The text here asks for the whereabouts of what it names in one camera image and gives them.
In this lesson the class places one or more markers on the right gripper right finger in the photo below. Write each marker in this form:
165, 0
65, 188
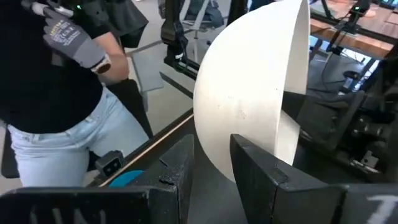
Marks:
280, 202

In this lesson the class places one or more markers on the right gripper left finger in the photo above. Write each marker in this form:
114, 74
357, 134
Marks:
168, 199

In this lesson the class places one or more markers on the white bowl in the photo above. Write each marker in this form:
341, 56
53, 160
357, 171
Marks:
242, 77

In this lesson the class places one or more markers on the black table mat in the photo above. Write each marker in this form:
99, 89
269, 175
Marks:
214, 202

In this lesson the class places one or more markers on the person's wristwatch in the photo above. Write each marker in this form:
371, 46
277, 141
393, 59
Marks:
102, 66

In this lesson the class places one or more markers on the person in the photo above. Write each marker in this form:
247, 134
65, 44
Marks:
46, 93

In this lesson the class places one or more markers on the person's hand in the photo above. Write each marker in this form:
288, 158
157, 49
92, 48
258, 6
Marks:
71, 40

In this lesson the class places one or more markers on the wooden workbench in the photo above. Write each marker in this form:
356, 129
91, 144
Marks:
367, 37

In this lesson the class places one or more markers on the office chair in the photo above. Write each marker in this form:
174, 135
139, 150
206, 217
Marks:
211, 15

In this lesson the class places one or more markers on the small black table camera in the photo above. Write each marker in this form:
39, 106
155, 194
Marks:
110, 165

